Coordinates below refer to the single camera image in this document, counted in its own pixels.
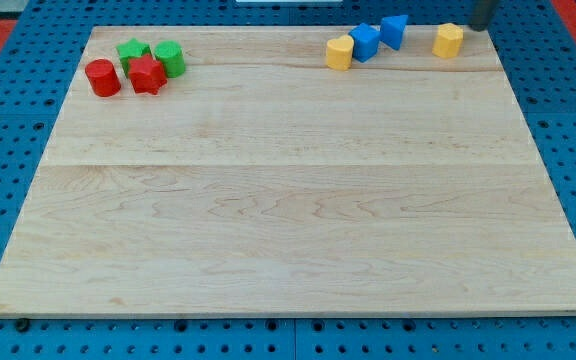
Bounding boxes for light wooden board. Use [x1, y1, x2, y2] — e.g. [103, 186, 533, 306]
[0, 25, 576, 319]

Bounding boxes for green cylinder block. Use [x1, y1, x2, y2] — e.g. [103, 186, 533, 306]
[154, 40, 186, 78]

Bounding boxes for yellow hexagon block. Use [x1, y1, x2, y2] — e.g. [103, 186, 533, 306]
[432, 23, 464, 59]

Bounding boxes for red star block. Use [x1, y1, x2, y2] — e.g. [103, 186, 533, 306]
[128, 54, 167, 95]

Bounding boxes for yellow heart block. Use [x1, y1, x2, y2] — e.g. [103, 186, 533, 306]
[325, 35, 354, 71]

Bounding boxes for green star block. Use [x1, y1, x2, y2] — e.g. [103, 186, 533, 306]
[115, 38, 151, 76]

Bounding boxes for red cylinder block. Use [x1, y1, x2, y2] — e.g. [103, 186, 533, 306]
[85, 59, 121, 97]

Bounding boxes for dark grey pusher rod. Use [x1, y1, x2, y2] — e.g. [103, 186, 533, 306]
[468, 0, 500, 32]

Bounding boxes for blue triangle block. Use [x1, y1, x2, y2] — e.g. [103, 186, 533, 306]
[380, 15, 409, 51]

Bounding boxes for blue cube block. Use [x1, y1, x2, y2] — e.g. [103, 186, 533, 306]
[349, 23, 380, 62]

